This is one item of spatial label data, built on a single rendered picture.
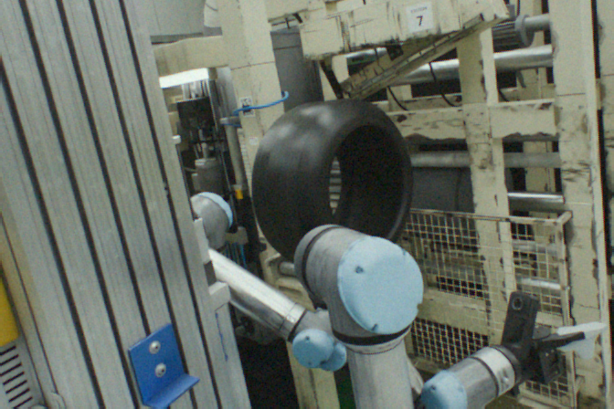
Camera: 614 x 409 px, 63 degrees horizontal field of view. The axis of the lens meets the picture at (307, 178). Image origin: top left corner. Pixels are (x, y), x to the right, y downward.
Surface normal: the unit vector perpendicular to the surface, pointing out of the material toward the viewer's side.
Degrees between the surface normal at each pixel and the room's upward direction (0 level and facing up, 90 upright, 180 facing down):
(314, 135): 55
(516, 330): 59
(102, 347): 90
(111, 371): 90
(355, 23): 90
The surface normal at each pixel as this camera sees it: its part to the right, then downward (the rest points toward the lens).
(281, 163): -0.69, -0.24
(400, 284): 0.45, -0.03
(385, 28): -0.69, 0.27
